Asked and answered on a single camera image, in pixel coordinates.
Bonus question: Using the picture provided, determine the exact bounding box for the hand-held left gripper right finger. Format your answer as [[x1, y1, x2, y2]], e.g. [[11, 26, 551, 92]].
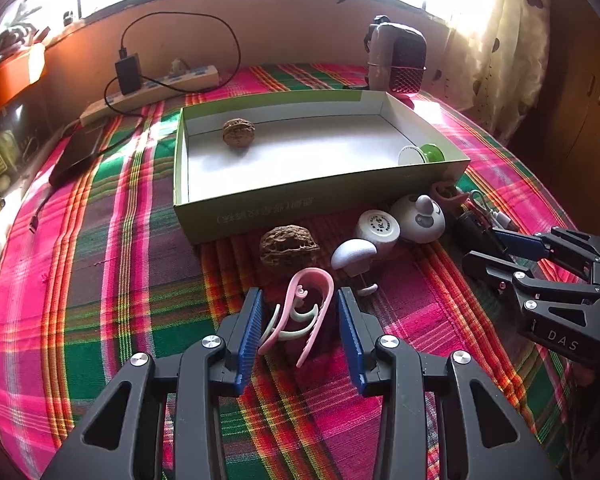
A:
[[337, 287, 563, 480]]

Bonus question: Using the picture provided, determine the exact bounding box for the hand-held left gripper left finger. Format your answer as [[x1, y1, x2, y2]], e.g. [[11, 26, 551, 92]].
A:
[[40, 287, 266, 480]]

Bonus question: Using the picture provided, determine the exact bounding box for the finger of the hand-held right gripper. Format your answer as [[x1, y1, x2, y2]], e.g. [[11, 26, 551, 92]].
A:
[[462, 251, 600, 318], [495, 227, 600, 288]]

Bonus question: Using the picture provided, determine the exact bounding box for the black device with carabiner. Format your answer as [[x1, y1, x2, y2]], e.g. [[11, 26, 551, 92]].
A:
[[455, 190, 520, 256]]

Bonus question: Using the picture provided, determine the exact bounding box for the pink whale-shaped clip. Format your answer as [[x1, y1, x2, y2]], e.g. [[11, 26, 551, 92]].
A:
[[255, 267, 337, 368]]

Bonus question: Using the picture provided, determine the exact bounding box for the pink small tool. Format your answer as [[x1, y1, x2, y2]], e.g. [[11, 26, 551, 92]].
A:
[[431, 181, 468, 211]]

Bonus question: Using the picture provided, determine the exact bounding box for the white mushroom-shaped toy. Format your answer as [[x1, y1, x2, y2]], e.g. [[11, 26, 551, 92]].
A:
[[331, 238, 380, 297]]

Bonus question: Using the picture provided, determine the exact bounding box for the brown walnut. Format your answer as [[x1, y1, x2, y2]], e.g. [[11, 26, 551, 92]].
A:
[[222, 118, 257, 149], [259, 225, 322, 275]]

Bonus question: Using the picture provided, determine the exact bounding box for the green and white cardboard box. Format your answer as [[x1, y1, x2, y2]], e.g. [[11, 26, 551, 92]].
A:
[[172, 89, 471, 246]]

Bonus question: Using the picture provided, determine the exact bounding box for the white round toy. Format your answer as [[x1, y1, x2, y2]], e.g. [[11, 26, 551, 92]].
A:
[[390, 193, 447, 244]]

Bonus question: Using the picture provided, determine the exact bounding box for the green and white spool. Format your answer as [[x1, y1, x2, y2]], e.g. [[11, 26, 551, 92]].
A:
[[398, 143, 446, 166]]

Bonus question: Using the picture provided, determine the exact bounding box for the plaid blanket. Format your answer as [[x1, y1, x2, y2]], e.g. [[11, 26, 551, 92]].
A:
[[0, 62, 588, 480]]

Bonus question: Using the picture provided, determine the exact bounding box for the dark wooden cabinet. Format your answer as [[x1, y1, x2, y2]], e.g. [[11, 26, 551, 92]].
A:
[[510, 0, 600, 241]]

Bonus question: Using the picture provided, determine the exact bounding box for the small grey fan heater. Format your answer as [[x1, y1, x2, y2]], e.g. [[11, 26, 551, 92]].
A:
[[364, 15, 427, 111]]

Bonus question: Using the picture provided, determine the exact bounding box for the black phone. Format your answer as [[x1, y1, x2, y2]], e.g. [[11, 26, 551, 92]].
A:
[[49, 122, 113, 187]]

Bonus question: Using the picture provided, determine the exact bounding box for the white power strip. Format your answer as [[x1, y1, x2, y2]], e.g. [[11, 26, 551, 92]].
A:
[[79, 64, 220, 128]]

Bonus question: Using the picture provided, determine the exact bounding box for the black charger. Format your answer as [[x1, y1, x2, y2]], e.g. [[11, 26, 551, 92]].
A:
[[115, 55, 145, 96]]

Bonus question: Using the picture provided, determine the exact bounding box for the potted plant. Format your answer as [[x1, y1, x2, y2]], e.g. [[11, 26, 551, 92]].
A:
[[0, 0, 51, 56]]

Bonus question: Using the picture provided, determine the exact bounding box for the black usb cable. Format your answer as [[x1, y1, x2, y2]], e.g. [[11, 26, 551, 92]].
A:
[[29, 175, 68, 235]]

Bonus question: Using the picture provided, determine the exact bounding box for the black charger cable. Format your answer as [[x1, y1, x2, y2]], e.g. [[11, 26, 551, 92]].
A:
[[105, 10, 242, 116]]

